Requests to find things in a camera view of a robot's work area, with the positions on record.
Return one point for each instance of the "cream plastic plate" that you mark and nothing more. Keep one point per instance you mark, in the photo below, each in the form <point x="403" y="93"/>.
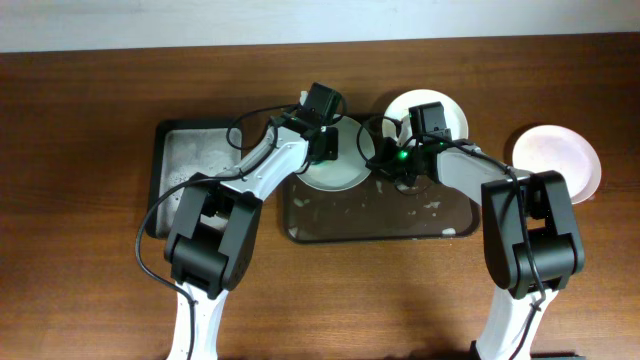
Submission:
<point x="450" y="110"/>

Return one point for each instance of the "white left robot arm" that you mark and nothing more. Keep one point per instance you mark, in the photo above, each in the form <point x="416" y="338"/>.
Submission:
<point x="213" y="234"/>

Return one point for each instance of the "pink plastic plate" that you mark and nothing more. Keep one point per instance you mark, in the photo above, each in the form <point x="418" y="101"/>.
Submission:
<point x="551" y="147"/>

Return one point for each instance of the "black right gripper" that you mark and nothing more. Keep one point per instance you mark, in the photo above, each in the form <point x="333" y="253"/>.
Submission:
<point x="388" y="167"/>

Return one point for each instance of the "pale green plastic plate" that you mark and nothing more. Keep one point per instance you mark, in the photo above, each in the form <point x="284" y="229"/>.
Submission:
<point x="349" y="169"/>

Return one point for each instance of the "dark brown serving tray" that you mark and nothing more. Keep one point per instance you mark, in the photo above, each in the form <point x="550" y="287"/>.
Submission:
<point x="375" y="210"/>

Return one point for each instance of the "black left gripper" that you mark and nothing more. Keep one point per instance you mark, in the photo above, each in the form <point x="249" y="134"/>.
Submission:
<point x="329" y="145"/>

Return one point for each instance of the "black soapy water tray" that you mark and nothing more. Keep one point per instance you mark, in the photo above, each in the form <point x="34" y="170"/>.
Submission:
<point x="184" y="147"/>

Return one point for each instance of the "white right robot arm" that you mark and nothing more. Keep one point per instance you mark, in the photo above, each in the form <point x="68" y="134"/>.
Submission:
<point x="531" y="240"/>

